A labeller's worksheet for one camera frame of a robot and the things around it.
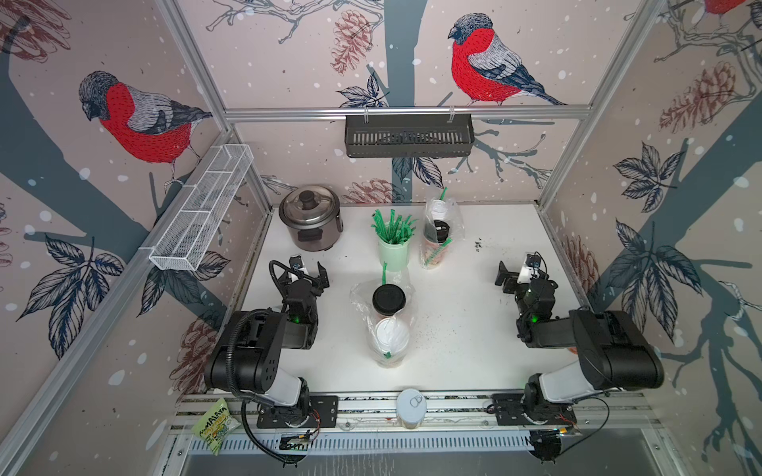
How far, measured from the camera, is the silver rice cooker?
97 cm

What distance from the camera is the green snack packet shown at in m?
0.71

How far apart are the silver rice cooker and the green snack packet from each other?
0.52m
